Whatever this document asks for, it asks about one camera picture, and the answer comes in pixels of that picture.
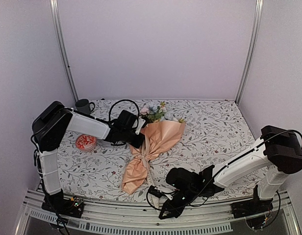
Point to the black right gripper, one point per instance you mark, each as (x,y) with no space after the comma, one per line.
(175,212)

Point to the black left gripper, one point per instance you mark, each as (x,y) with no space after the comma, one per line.
(137,144)

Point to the pale pink white flower stem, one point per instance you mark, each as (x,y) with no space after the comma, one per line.
(145,112)

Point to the beige wrapping paper sheet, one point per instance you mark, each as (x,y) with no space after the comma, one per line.
(159,138)

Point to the blue fake flower stem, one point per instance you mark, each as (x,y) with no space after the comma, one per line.
(158,112)

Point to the white lace ribbon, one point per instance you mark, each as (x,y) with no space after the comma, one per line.
(138,169)

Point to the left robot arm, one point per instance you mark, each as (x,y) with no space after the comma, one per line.
(56,120)

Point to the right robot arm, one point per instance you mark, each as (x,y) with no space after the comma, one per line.
(277,149)

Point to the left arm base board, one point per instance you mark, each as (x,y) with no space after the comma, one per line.
(62,206)

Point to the right arm base board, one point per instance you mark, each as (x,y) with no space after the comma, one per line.
(252,207)

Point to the red white patterned dish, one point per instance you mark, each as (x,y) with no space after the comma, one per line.
(86,143)

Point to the dark grey mug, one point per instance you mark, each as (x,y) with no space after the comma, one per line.
(85,106)

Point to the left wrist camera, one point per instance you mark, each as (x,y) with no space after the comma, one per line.
(140,123)

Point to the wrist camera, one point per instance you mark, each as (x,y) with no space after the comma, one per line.
(140,123)
(160,192)

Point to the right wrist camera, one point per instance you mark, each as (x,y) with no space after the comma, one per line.
(160,192)

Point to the left aluminium frame post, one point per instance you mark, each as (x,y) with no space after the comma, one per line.
(60,39)

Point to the aluminium frame post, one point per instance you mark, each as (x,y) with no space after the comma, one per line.
(248,62)
(60,39)

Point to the right aluminium frame post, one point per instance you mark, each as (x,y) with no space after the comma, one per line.
(248,62)

